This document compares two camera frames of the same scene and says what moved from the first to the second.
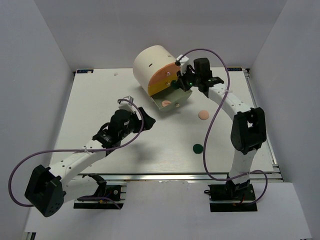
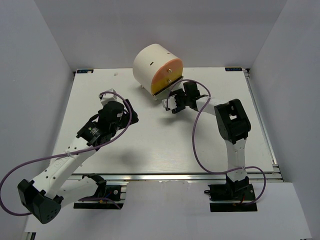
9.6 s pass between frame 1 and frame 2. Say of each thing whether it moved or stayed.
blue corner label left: stayed
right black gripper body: moved
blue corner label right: stayed
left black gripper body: moved
